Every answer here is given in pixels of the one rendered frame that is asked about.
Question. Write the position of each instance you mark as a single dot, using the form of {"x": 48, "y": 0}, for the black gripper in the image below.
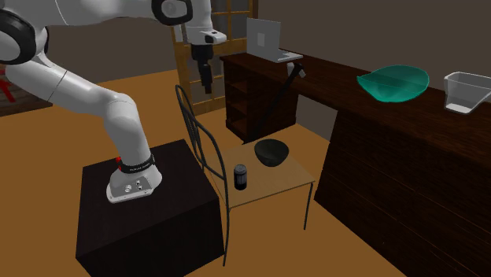
{"x": 200, "y": 53}

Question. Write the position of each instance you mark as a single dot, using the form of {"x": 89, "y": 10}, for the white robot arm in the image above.
{"x": 80, "y": 96}

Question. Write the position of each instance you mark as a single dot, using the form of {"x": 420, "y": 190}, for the wooden framed glass door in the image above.
{"x": 234, "y": 30}

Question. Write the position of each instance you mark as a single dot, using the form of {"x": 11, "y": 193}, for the grey laptop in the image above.
{"x": 264, "y": 42}

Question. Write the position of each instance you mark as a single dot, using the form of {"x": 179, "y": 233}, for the black bowl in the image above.
{"x": 271, "y": 152}

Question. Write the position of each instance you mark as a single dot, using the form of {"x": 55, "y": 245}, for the black cylindrical can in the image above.
{"x": 240, "y": 177}

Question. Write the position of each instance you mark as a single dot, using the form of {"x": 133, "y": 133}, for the metal chair with wooden seat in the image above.
{"x": 264, "y": 180}

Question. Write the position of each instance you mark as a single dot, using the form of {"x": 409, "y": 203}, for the dark robot stand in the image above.
{"x": 153, "y": 226}

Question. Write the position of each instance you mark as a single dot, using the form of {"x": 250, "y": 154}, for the teal leaf-shaped bowl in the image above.
{"x": 393, "y": 83}

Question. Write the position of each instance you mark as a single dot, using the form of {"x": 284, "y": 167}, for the dark wooden desk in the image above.
{"x": 402, "y": 161}

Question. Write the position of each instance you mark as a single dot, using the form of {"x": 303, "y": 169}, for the clear measuring cup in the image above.
{"x": 466, "y": 92}

